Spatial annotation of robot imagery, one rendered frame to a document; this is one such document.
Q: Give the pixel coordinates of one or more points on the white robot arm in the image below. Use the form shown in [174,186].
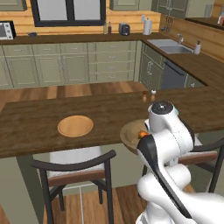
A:
[172,186]

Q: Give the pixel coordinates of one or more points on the brown pepper shaker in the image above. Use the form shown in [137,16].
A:
[144,96]

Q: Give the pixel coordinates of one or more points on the orange bell pepper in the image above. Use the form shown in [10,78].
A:
[142,134]

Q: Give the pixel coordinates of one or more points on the wooden bowl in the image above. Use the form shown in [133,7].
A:
[75,125]

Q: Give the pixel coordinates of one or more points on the small dark blue bowl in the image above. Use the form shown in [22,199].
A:
[32,34]

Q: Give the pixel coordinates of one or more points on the brown wooden plate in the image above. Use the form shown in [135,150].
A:
[131,134]

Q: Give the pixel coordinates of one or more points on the white-topped salt shaker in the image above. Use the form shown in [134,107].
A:
[153,95]

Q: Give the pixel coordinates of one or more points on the green cupboard under sink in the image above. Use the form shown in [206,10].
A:
[151,70]

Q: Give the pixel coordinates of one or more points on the green base cupboard run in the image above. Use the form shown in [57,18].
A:
[67,64]

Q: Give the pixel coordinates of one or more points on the black chair with white cushion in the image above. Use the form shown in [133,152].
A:
[76,172]
[204,157]

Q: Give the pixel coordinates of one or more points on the dark dishwasher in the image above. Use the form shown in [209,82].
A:
[173,76]

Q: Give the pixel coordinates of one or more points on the black toaster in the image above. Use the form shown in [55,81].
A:
[124,29]

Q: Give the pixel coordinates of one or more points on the green bottle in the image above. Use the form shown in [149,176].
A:
[105,28]

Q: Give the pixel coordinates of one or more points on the dark brown bottle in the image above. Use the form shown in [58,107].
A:
[109,28]

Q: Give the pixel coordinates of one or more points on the steel sink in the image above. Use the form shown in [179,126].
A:
[172,46]

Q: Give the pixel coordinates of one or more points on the white paper towel roll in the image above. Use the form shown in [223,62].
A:
[147,26]

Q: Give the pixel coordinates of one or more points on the steel tap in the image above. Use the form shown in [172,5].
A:
[180,38]

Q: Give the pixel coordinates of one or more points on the white soap dispenser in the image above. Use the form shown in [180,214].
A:
[197,48]

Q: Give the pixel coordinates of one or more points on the black-framed window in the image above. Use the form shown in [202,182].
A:
[68,11]

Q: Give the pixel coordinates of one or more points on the white microwave oven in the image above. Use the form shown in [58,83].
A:
[6,30]

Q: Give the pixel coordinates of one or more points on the hanging utensil rail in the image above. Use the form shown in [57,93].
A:
[167,24]

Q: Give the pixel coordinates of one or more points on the green wall cupboard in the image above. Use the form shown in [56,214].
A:
[13,5]
[124,5]

